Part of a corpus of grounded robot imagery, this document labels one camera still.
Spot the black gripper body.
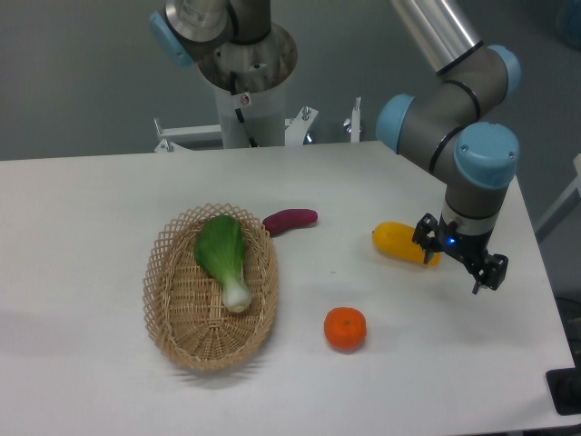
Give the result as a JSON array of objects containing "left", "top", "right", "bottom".
[{"left": 436, "top": 213, "right": 495, "bottom": 273}]

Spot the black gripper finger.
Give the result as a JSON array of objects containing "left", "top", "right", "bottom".
[
  {"left": 412, "top": 213, "right": 439, "bottom": 264},
  {"left": 471, "top": 253, "right": 508, "bottom": 294}
]

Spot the purple sweet potato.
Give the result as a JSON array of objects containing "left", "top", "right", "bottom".
[{"left": 262, "top": 209, "right": 319, "bottom": 237}]

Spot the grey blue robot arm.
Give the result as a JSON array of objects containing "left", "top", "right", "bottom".
[{"left": 149, "top": 1, "right": 521, "bottom": 290}]

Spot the yellow mango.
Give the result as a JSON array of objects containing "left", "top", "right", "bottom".
[{"left": 371, "top": 222, "right": 441, "bottom": 267}]

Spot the orange mandarin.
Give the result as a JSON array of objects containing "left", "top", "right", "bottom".
[{"left": 323, "top": 307, "right": 367, "bottom": 352}]

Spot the black device at table edge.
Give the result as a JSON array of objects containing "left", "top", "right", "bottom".
[{"left": 546, "top": 368, "right": 580, "bottom": 416}]

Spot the green bok choy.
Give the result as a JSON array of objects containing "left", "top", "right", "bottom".
[{"left": 194, "top": 215, "right": 251, "bottom": 313}]

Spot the woven wicker basket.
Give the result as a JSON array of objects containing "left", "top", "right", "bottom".
[{"left": 143, "top": 204, "right": 279, "bottom": 372}]

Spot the white frame at right edge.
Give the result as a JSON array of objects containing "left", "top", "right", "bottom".
[{"left": 534, "top": 154, "right": 580, "bottom": 243}]

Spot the black cable on pedestal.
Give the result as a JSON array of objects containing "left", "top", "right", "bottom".
[{"left": 229, "top": 71, "right": 260, "bottom": 149}]

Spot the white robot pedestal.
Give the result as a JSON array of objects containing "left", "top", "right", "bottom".
[{"left": 198, "top": 24, "right": 298, "bottom": 127}]

